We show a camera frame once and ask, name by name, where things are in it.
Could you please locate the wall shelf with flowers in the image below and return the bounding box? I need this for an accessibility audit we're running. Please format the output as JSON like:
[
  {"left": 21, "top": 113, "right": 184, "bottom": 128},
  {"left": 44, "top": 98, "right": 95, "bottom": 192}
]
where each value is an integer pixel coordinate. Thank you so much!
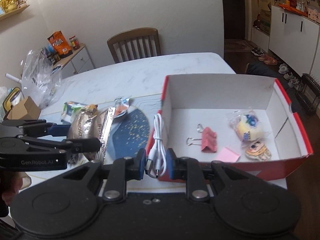
[{"left": 0, "top": 0, "right": 29, "bottom": 21}]

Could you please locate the white usb cable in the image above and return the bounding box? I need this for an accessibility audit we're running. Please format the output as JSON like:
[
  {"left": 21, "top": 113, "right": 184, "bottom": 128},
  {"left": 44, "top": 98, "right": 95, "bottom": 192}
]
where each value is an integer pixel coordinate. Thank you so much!
[{"left": 145, "top": 113, "right": 168, "bottom": 179}]

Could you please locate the white shoe cabinet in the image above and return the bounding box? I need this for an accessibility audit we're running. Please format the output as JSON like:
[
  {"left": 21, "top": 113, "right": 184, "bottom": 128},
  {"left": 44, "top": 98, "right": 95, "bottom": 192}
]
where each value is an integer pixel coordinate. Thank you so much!
[{"left": 268, "top": 5, "right": 319, "bottom": 75}]

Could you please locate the black floor rack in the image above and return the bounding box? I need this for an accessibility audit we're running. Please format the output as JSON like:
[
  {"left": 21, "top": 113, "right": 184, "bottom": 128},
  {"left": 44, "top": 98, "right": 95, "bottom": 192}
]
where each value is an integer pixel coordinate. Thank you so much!
[{"left": 296, "top": 73, "right": 320, "bottom": 115}]

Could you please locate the wooden dining chair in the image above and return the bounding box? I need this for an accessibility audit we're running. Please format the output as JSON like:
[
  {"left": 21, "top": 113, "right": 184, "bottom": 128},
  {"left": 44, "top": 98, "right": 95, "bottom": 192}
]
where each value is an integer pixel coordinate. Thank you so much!
[{"left": 107, "top": 27, "right": 162, "bottom": 63}]

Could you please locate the grinning face keychain charm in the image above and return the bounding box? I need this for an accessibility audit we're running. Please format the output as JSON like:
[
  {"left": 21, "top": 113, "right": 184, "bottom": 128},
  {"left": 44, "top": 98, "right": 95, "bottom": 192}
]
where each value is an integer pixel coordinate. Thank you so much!
[{"left": 245, "top": 141, "right": 272, "bottom": 161}]

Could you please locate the yellow bun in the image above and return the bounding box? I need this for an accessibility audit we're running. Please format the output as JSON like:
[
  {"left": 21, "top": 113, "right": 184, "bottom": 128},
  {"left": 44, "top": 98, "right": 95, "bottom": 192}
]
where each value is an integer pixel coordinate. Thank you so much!
[{"left": 226, "top": 109, "right": 271, "bottom": 147}]

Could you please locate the clear plastic bag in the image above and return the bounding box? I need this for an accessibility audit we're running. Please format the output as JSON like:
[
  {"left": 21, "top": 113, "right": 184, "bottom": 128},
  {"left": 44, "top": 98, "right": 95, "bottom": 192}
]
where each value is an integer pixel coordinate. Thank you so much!
[{"left": 21, "top": 50, "right": 65, "bottom": 109}]

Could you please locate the brown cardboard box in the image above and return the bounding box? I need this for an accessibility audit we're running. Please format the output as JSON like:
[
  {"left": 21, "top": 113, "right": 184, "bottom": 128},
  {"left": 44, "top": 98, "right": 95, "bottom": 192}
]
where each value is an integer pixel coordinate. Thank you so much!
[{"left": 6, "top": 96, "right": 41, "bottom": 120}]

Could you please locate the white blue snack packet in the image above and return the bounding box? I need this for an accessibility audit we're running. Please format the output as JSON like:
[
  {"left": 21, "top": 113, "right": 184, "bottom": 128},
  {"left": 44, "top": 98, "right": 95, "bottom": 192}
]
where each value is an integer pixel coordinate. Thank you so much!
[{"left": 114, "top": 97, "right": 130, "bottom": 118}]

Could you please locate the red white cardboard box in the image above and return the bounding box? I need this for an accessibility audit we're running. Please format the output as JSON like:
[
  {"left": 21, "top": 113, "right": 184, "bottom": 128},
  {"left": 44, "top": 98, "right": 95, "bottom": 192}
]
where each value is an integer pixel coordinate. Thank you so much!
[{"left": 159, "top": 74, "right": 313, "bottom": 180}]

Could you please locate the orange snack box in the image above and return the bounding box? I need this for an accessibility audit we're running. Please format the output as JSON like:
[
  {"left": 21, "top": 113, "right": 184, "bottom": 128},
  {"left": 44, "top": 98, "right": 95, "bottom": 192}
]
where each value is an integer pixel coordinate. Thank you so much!
[{"left": 47, "top": 31, "right": 73, "bottom": 58}]

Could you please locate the pink sticky note pad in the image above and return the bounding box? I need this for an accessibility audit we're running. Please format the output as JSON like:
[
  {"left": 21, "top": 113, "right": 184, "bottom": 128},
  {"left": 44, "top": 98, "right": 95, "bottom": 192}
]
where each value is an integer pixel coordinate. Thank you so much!
[{"left": 215, "top": 147, "right": 241, "bottom": 163}]

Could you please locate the red lidded jar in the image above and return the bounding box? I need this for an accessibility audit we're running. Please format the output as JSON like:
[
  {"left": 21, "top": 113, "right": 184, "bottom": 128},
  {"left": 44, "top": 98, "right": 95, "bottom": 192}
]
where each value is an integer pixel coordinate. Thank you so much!
[{"left": 69, "top": 35, "right": 80, "bottom": 50}]

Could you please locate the person's left hand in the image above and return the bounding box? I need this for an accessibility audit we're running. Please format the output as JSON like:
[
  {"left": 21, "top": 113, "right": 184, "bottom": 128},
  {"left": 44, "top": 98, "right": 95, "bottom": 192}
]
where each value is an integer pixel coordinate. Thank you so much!
[{"left": 1, "top": 171, "right": 31, "bottom": 218}]

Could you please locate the blue printed table mat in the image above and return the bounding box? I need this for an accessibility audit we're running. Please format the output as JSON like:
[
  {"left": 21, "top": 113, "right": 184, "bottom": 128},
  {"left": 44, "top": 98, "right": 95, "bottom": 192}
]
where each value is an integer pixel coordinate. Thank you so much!
[{"left": 32, "top": 93, "right": 166, "bottom": 188}]

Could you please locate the gold foil snack bag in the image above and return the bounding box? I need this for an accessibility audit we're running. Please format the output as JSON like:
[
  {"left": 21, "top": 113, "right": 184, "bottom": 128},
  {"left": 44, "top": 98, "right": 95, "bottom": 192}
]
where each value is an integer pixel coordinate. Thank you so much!
[{"left": 67, "top": 105, "right": 116, "bottom": 163}]

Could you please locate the green white wrapped pack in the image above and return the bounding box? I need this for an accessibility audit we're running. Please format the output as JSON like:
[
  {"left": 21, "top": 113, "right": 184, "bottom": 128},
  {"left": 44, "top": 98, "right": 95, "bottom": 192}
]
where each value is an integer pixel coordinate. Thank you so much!
[{"left": 61, "top": 101, "right": 85, "bottom": 124}]

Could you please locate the white side cabinet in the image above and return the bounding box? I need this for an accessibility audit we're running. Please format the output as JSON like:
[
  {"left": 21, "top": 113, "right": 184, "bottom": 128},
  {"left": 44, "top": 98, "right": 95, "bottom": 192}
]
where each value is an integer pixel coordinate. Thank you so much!
[{"left": 53, "top": 43, "right": 95, "bottom": 79}]

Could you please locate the pink binder clip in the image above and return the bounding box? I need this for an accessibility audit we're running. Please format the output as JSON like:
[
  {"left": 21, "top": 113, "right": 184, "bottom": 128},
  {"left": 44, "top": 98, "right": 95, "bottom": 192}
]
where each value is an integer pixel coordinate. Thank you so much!
[{"left": 186, "top": 124, "right": 217, "bottom": 153}]

